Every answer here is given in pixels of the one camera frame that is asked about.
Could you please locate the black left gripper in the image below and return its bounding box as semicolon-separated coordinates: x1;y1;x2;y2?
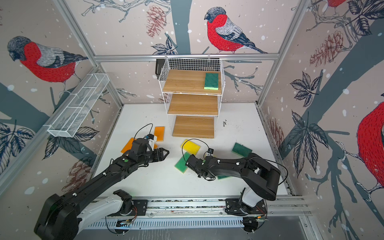
138;146;171;166

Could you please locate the dark green sponge carried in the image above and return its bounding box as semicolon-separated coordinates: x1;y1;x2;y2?
204;73;219;91

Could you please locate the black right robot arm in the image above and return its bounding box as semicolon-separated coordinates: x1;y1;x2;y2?
182;153;281;201

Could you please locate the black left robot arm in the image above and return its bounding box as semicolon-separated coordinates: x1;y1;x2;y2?
34;138;170;240

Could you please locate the orange sponge near shelf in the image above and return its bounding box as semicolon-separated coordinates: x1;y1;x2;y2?
154;126;165;142

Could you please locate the middle wooden shelf board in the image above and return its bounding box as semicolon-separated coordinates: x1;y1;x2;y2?
167;94;219;116

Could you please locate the top wooden shelf board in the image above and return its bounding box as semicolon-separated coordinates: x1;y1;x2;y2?
159;70;226;96

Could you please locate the black box behind shelf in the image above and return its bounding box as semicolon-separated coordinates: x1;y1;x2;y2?
155;59;166;77

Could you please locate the light green sponge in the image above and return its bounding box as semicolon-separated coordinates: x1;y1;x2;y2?
175;152;191;174

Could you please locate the yellow sponge upper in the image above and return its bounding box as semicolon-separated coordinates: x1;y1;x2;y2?
181;140;201;156

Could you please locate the orange sponge far left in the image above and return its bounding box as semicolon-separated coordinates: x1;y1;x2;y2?
121;138;135;154

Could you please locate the dark green sponge right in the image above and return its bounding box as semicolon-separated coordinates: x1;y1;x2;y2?
232;143;253;158

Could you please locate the perforated metal vent strip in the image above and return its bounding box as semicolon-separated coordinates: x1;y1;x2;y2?
86;217;244;231

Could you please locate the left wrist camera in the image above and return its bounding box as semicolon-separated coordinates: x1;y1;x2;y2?
144;134;157;150

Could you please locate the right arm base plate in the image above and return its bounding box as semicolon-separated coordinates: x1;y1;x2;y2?
225;199;267;216

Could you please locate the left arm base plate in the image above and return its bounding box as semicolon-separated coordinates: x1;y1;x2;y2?
109;199;149;217

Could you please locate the white wire three-tier shelf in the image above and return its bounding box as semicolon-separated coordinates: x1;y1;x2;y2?
155;58;226;139

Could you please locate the aluminium mounting rail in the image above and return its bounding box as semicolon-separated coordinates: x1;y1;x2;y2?
61;196;313;218

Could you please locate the white wire wall basket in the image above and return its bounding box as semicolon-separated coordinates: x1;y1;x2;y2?
48;73;110;138

